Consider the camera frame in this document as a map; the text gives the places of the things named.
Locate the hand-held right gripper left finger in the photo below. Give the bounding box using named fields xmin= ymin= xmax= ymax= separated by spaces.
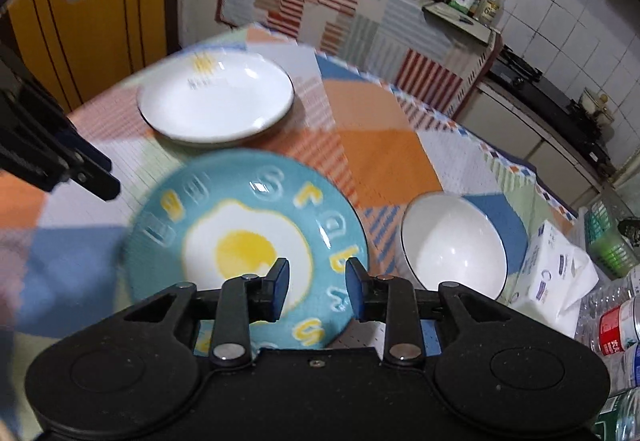
xmin=122 ymin=257 xmax=291 ymax=370

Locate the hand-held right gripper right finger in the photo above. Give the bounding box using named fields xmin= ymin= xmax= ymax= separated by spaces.
xmin=345 ymin=257 xmax=507 ymax=370

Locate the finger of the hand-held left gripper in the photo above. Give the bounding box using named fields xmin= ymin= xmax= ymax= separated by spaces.
xmin=0 ymin=94 xmax=122 ymax=203
xmin=0 ymin=44 xmax=113 ymax=173

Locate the blue plate with egg print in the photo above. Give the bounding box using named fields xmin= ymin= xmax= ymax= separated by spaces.
xmin=122 ymin=148 xmax=371 ymax=354

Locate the white bowl with black rim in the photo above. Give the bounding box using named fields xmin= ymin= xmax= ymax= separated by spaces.
xmin=400 ymin=192 xmax=509 ymax=302

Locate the white plate with sun print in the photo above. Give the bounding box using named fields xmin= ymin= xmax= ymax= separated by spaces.
xmin=136 ymin=48 xmax=296 ymax=145

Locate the patchwork checked tablecloth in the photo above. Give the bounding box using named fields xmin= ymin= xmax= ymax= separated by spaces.
xmin=0 ymin=22 xmax=583 ymax=357

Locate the white tissue pack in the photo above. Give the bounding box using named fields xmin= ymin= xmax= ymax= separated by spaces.
xmin=510 ymin=220 xmax=600 ymax=339

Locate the cream kitchen cabinet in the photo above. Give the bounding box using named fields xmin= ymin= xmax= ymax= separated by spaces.
xmin=450 ymin=81 xmax=603 ymax=197

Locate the pile of clear plastic bottles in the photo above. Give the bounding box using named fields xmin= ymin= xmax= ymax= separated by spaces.
xmin=575 ymin=266 xmax=640 ymax=441

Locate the patchwork cloth on counter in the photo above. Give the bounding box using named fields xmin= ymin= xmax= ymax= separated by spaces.
xmin=215 ymin=0 xmax=502 ymax=118

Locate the black gas stove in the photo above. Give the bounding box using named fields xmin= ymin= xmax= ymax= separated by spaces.
xmin=487 ymin=46 xmax=616 ymax=172

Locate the grey tray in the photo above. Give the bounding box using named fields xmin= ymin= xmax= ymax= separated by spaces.
xmin=422 ymin=1 xmax=493 ymax=44

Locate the yellow board with handle hole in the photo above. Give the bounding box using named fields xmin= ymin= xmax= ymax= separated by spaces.
xmin=6 ymin=0 xmax=180 ymax=113

